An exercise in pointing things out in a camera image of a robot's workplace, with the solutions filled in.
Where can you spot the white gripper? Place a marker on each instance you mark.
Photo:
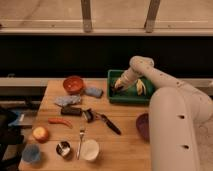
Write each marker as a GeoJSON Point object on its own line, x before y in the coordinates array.
{"type": "Point", "coordinates": [128, 78]}

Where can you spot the dark purple grape bunch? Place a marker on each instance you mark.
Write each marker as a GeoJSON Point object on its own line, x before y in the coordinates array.
{"type": "Point", "coordinates": [116, 90]}

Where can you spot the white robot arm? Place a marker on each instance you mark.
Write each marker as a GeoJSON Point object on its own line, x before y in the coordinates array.
{"type": "Point", "coordinates": [174, 108]}

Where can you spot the green plastic tray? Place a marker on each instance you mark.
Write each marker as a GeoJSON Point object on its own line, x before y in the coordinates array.
{"type": "Point", "coordinates": [130, 95]}

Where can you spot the blue sponge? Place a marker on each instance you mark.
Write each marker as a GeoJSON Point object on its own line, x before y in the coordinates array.
{"type": "Point", "coordinates": [94, 92]}

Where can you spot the purple bowl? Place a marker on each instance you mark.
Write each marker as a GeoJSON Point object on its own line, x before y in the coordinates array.
{"type": "Point", "coordinates": [142, 126]}

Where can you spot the crumpled grey cloth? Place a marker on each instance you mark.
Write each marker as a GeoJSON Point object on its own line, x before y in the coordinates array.
{"type": "Point", "coordinates": [67, 100]}

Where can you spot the orange bowl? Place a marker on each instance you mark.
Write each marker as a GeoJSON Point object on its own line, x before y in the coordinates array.
{"type": "Point", "coordinates": [73, 84]}

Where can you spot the silver fork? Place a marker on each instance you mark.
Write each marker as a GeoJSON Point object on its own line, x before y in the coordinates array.
{"type": "Point", "coordinates": [81, 135]}

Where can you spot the black rectangular block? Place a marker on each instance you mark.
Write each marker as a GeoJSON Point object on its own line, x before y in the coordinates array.
{"type": "Point", "coordinates": [71, 111]}

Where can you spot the white cup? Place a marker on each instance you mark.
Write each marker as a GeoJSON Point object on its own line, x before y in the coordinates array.
{"type": "Point", "coordinates": [90, 150]}

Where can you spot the orange carrot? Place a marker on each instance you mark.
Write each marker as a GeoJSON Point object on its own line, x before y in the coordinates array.
{"type": "Point", "coordinates": [59, 121]}

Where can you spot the small metal cup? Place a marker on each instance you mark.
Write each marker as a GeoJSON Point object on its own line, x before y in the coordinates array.
{"type": "Point", "coordinates": [63, 149]}

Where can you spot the red yellow apple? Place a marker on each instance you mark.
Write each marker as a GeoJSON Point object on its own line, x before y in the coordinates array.
{"type": "Point", "coordinates": [41, 134]}

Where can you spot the blue plastic cup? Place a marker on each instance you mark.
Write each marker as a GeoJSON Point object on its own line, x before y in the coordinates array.
{"type": "Point", "coordinates": [31, 153]}

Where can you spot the black chair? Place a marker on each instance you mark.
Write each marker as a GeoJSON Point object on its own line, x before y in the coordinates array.
{"type": "Point", "coordinates": [9, 135]}

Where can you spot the black handled peeler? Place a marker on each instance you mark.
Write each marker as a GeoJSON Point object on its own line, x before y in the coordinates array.
{"type": "Point", "coordinates": [91, 116]}

